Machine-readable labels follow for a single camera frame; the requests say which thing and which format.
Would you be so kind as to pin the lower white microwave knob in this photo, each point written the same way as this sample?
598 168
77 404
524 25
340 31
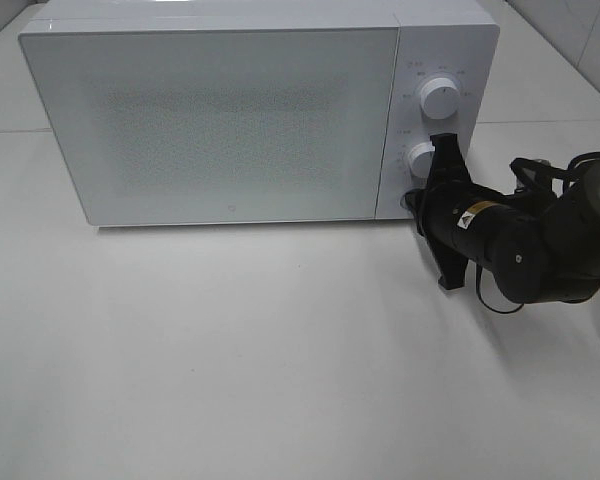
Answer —
419 159

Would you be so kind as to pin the white microwave door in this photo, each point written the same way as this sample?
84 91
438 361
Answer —
218 127

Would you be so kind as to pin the white microwave oven body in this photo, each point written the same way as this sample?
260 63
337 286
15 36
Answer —
451 38

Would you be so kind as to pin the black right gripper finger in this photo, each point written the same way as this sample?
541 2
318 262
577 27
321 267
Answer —
448 164
450 261

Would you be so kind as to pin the white microwave knob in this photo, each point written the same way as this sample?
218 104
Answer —
419 159
439 97

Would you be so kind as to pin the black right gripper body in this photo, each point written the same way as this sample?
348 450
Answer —
464 217

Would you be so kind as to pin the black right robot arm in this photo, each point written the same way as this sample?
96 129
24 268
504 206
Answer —
541 243

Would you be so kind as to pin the upper white microwave knob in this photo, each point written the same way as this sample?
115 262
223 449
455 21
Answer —
439 97

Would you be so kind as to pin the round white door button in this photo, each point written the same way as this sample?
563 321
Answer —
406 201

